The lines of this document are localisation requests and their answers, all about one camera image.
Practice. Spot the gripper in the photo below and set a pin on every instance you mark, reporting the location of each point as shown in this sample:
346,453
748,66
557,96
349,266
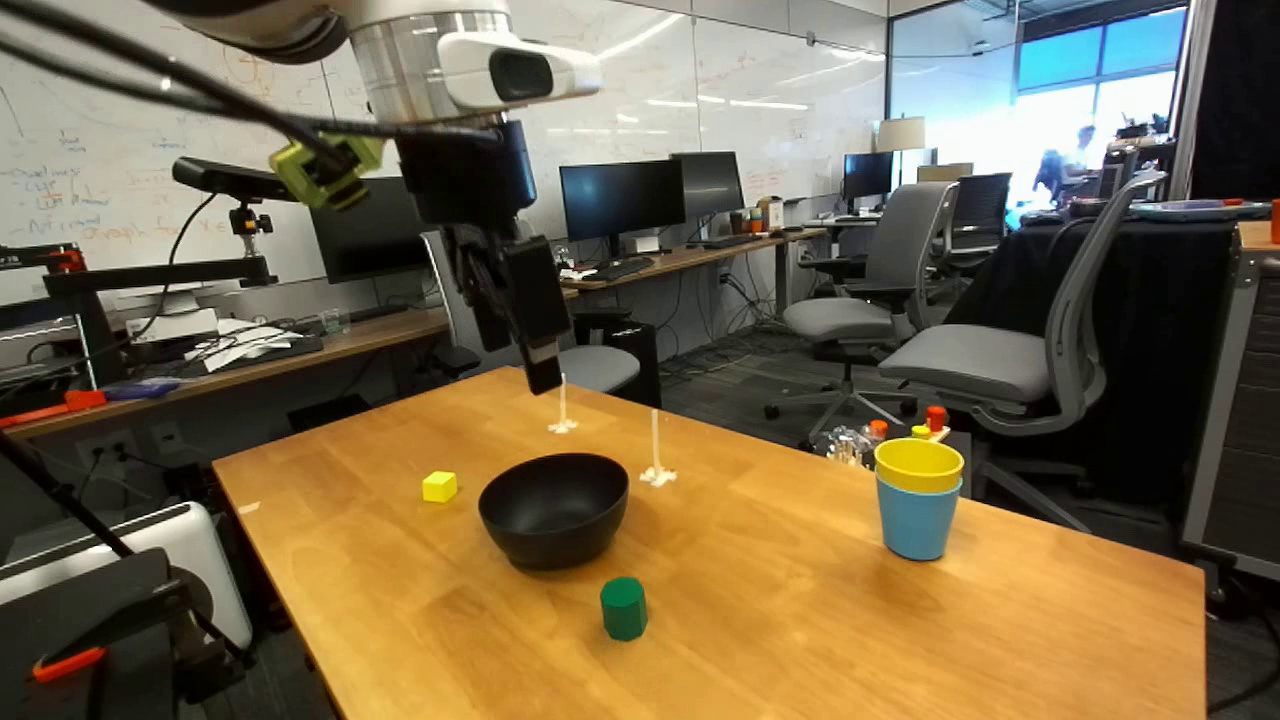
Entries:
470,170

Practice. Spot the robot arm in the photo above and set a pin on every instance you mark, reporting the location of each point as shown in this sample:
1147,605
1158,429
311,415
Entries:
420,60

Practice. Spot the yellow block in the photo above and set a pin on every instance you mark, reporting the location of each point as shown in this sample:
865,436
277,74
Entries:
439,487

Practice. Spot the black bowl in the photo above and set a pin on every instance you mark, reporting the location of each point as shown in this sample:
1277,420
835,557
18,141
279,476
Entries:
553,520

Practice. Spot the green block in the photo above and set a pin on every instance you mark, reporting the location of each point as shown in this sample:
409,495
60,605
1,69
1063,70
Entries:
623,610

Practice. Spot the office chair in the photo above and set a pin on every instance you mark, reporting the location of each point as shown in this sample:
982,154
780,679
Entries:
598,367

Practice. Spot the black keyboard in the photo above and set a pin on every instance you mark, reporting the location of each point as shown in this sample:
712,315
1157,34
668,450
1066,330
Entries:
622,268

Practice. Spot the white stick on base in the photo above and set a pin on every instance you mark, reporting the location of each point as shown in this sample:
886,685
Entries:
657,450
562,410

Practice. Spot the long wooden desk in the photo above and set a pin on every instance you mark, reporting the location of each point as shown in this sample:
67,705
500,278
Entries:
380,335

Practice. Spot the row of monitors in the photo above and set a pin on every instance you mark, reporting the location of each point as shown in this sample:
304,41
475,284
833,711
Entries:
620,198

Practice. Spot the monitor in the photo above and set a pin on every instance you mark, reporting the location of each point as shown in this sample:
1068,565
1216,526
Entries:
365,235
866,175

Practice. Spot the heap of papers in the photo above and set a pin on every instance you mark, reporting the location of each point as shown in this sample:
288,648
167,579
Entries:
245,345

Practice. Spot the heap of toys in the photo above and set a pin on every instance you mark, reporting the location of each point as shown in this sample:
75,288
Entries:
870,435

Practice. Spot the table lamp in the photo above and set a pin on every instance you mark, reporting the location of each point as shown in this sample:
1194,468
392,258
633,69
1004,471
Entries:
901,135

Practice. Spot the yellow cup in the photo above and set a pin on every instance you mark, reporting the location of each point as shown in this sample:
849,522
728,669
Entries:
918,467

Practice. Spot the blue cup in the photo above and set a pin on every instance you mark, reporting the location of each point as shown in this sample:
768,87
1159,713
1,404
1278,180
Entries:
917,522

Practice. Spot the row of office chairs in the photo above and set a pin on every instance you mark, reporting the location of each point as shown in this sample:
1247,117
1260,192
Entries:
970,365

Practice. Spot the orange clamp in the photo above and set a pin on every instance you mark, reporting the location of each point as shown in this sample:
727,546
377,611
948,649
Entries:
60,405

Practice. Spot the stand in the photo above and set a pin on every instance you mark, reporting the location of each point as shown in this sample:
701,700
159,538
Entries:
70,640

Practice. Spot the person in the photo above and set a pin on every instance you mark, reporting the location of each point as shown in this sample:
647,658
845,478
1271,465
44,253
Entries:
1070,165

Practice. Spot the window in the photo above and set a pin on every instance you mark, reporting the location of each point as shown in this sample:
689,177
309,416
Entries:
1100,60

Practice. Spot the table with black cloth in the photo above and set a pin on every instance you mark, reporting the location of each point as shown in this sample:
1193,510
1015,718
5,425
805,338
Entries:
1160,330

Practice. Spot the grey tray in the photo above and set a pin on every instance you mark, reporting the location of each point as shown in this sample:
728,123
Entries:
1195,210

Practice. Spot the grey cabinet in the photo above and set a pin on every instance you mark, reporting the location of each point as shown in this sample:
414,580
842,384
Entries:
1240,420

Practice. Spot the camera on mount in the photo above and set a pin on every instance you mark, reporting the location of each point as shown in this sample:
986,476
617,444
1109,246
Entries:
230,180

